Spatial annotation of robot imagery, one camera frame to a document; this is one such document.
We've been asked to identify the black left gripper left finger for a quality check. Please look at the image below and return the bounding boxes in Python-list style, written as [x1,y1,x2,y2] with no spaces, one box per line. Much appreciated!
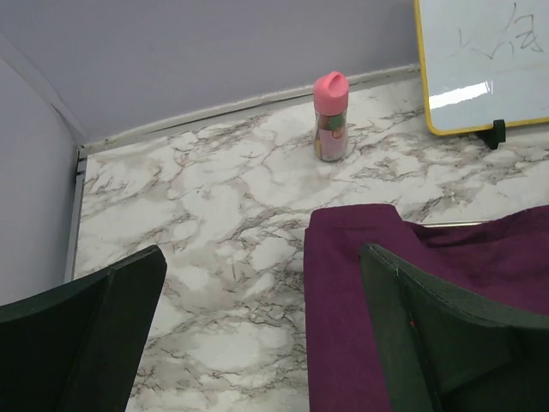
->
[1,245,167,411]

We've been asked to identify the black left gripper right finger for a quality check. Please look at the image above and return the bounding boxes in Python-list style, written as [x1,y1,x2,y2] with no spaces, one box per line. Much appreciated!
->
[360,245,548,411]

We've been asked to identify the purple cloth wrap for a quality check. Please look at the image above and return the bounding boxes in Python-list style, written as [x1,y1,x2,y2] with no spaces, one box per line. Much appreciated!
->
[304,204,548,411]

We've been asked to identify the metal mesh tray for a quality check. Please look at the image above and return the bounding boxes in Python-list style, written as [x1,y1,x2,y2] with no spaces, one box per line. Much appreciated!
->
[422,220,488,228]

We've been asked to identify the black whiteboard stand foot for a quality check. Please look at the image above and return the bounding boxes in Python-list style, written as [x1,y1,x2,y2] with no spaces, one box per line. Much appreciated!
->
[474,119,506,150]

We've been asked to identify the yellow framed whiteboard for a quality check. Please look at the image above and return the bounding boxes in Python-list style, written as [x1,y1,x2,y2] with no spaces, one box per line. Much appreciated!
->
[414,0,548,136]

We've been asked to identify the pink lid spice bottle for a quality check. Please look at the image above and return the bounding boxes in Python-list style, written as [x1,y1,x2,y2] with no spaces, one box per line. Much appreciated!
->
[313,71,349,162]

